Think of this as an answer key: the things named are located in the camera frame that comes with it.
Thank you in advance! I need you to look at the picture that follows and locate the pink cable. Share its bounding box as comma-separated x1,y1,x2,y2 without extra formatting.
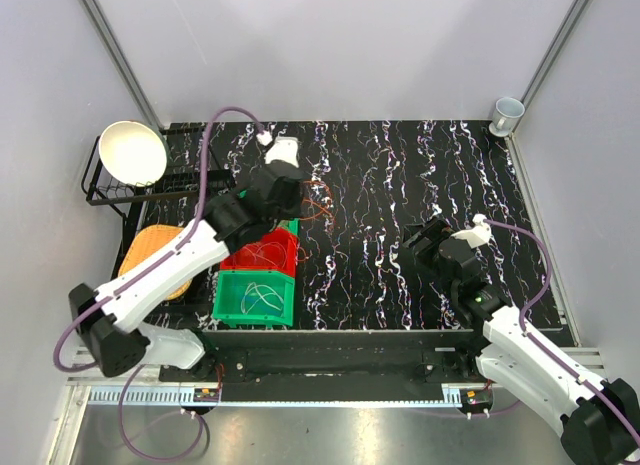
233,239,307,271

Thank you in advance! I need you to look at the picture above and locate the white cable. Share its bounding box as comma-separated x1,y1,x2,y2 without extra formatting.
242,282,285,316

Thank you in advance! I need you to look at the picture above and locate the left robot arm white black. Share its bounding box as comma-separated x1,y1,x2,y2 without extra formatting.
68,158,304,381

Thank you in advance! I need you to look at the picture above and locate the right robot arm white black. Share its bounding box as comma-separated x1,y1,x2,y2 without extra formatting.
403,214,639,464

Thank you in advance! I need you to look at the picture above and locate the far green plastic bin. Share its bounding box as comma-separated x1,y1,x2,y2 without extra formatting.
271,218,299,236

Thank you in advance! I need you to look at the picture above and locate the green plastic bin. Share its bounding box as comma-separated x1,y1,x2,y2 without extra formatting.
271,218,299,236
212,270,295,328

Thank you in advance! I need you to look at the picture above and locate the red plastic bin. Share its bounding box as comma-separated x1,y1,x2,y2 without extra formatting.
220,229,299,278

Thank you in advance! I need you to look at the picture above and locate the near green plastic bin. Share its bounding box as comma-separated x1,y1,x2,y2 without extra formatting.
212,270,295,328

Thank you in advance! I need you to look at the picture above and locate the orange woven basket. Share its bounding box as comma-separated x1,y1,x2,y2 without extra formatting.
117,224,184,277

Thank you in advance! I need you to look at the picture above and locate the white mug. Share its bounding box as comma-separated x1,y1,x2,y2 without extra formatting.
489,97,526,137

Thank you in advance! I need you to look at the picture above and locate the white bowl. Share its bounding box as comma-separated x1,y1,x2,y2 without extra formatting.
98,120,168,187

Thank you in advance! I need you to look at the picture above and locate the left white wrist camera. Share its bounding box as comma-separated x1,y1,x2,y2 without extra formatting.
256,130,300,168

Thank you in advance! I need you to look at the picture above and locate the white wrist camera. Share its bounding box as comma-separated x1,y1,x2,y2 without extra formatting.
256,130,300,168
452,214,492,249

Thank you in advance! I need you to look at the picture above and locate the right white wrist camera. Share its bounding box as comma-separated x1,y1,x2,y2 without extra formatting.
452,214,492,249

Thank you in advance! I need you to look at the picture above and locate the black wire dish rack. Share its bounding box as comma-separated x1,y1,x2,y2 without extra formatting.
80,124,236,316

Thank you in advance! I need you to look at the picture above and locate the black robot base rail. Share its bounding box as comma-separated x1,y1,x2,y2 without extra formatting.
159,330,486,404

